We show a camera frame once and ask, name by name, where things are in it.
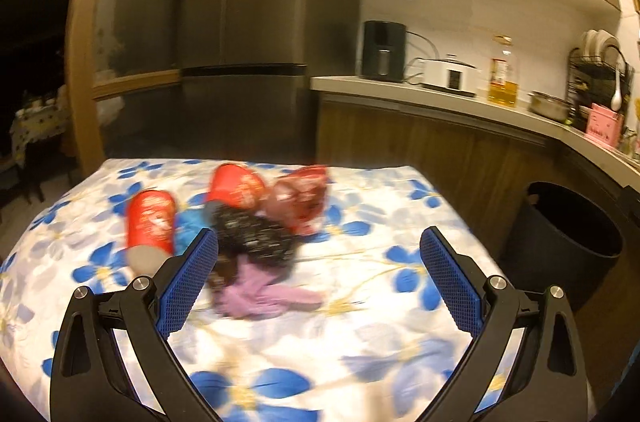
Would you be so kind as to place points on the pink utensil holder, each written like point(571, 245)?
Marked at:
point(605, 127)

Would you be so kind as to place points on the cooking oil bottle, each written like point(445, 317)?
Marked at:
point(502, 87)

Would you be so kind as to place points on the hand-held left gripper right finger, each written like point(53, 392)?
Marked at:
point(450, 282)

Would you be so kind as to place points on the beige kitchen countertop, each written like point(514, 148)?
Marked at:
point(425, 95)

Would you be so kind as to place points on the dotted tablecloth table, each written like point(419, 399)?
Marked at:
point(35, 122)

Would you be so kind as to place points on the wooden base cabinets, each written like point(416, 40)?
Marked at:
point(400, 142)

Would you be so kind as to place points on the black trash bin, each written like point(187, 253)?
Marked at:
point(550, 262)

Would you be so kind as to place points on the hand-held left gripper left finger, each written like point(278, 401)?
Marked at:
point(187, 282)

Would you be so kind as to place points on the steel bowl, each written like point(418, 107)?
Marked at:
point(550, 105)

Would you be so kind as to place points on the white plate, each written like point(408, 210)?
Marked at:
point(610, 42)
point(589, 45)

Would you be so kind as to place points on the pink cloth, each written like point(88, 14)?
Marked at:
point(255, 297)

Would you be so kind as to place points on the black plastic bag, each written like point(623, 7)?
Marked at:
point(250, 232)

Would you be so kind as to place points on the blue floral bed sheet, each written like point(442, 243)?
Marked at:
point(350, 302)

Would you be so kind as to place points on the dark red translucent plastic bag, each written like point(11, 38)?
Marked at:
point(300, 197)

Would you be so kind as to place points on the white electric cooker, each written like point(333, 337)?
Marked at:
point(450, 77)

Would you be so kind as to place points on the white ladle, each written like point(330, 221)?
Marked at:
point(617, 97)

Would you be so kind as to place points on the black air fryer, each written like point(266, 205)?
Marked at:
point(382, 47)

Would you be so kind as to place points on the black dish rack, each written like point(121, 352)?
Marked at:
point(590, 67)

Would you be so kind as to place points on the grey refrigerator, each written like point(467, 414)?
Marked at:
point(260, 2)

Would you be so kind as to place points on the red paper cup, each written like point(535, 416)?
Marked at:
point(235, 187)
point(150, 222)

